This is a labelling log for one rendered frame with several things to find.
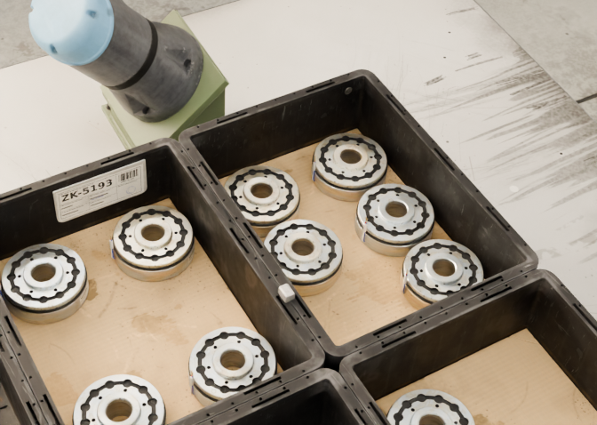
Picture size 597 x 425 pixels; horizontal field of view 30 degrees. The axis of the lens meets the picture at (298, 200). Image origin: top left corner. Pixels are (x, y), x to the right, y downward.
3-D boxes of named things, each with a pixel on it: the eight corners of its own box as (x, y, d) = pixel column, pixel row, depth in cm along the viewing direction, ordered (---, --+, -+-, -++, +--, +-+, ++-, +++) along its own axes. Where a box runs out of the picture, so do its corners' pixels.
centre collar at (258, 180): (235, 188, 148) (235, 185, 148) (266, 174, 150) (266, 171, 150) (256, 212, 145) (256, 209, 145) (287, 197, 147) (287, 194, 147)
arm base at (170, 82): (109, 84, 175) (66, 59, 167) (172, 12, 172) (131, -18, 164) (153, 141, 166) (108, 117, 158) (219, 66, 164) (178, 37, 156)
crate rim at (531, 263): (173, 146, 146) (173, 132, 145) (365, 78, 157) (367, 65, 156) (330, 373, 124) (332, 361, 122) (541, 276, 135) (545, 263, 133)
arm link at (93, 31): (104, 103, 160) (36, 66, 149) (76, 42, 167) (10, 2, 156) (163, 50, 156) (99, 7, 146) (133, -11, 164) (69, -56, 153)
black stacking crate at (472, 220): (177, 196, 153) (175, 136, 145) (358, 128, 164) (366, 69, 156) (324, 417, 131) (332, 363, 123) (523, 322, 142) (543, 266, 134)
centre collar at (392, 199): (370, 208, 147) (370, 204, 147) (397, 192, 149) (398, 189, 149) (394, 231, 145) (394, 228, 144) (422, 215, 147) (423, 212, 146)
